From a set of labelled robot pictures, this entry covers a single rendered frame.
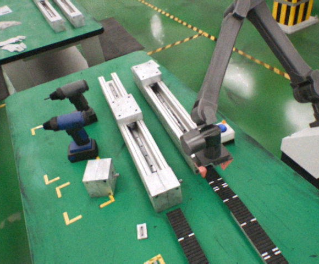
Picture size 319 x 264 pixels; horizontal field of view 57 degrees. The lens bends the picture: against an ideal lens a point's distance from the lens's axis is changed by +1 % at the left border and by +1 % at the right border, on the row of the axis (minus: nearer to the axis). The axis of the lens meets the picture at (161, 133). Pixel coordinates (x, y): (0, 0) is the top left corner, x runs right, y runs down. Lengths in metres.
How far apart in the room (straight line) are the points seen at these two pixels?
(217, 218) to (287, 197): 0.25
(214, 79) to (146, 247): 0.57
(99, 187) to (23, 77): 1.77
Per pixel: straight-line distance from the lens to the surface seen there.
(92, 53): 2.72
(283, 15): 4.19
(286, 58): 1.12
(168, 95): 1.37
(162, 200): 0.98
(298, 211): 1.05
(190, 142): 0.87
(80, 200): 1.14
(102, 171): 1.06
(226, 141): 1.19
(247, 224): 0.95
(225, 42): 1.00
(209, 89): 0.92
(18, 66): 2.66
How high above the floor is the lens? 1.62
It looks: 41 degrees down
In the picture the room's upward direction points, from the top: 10 degrees counter-clockwise
